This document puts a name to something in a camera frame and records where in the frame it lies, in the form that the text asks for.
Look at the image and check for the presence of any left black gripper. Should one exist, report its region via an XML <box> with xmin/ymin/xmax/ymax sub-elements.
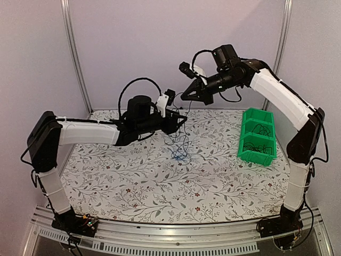
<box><xmin>137</xmin><ymin>109</ymin><xmax>188</xmax><ymax>135</ymax></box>

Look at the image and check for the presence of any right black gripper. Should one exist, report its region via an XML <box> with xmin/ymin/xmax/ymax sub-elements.
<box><xmin>181</xmin><ymin>69</ymin><xmax>241</xmax><ymax>105</ymax></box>

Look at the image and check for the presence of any dark navy cable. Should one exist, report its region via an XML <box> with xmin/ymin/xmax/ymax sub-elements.
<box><xmin>164</xmin><ymin>92</ymin><xmax>206</xmax><ymax>163</ymax></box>

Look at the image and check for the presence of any thin black cable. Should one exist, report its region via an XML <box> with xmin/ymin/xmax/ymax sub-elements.
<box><xmin>242</xmin><ymin>141</ymin><xmax>259</xmax><ymax>153</ymax></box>

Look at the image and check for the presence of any brown cable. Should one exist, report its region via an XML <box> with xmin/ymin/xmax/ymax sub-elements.
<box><xmin>253</xmin><ymin>143</ymin><xmax>273</xmax><ymax>155</ymax></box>

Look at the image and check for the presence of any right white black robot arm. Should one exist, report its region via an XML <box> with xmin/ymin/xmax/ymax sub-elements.
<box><xmin>179</xmin><ymin>44</ymin><xmax>329</xmax><ymax>233</ymax></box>

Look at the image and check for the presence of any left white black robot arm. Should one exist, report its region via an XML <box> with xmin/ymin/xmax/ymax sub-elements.
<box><xmin>20</xmin><ymin>90</ymin><xmax>187</xmax><ymax>231</ymax></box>

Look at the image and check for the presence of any floral table mat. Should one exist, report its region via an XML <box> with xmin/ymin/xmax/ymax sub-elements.
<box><xmin>61</xmin><ymin>110</ymin><xmax>289</xmax><ymax>223</ymax></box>

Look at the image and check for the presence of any green three-compartment bin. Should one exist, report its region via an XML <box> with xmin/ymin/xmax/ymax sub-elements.
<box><xmin>237</xmin><ymin>108</ymin><xmax>277</xmax><ymax>166</ymax></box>

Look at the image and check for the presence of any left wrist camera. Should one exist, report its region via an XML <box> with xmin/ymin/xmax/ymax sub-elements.
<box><xmin>156</xmin><ymin>89</ymin><xmax>176</xmax><ymax>118</ymax></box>

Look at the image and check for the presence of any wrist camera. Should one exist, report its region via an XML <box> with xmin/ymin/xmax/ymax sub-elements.
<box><xmin>179</xmin><ymin>62</ymin><xmax>207</xmax><ymax>85</ymax></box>
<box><xmin>156</xmin><ymin>89</ymin><xmax>176</xmax><ymax>118</ymax></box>

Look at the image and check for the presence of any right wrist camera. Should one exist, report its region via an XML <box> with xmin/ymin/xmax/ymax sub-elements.
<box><xmin>179</xmin><ymin>62</ymin><xmax>207</xmax><ymax>85</ymax></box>

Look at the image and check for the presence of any right aluminium corner post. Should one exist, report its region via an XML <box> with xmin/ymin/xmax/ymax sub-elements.
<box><xmin>262</xmin><ymin>0</ymin><xmax>294</xmax><ymax>110</ymax></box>

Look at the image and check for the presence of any aluminium corner post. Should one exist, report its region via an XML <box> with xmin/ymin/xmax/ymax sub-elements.
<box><xmin>60</xmin><ymin>0</ymin><xmax>93</xmax><ymax>114</ymax></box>
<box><xmin>262</xmin><ymin>0</ymin><xmax>294</xmax><ymax>110</ymax></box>

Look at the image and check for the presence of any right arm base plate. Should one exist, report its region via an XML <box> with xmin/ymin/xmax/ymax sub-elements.
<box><xmin>256</xmin><ymin>207</ymin><xmax>314</xmax><ymax>251</ymax></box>

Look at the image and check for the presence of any left aluminium corner post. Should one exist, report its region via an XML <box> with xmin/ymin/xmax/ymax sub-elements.
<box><xmin>60</xmin><ymin>0</ymin><xmax>93</xmax><ymax>114</ymax></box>

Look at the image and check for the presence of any aluminium front rail frame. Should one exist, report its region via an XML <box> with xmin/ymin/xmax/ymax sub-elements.
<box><xmin>23</xmin><ymin>206</ymin><xmax>335</xmax><ymax>255</ymax></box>

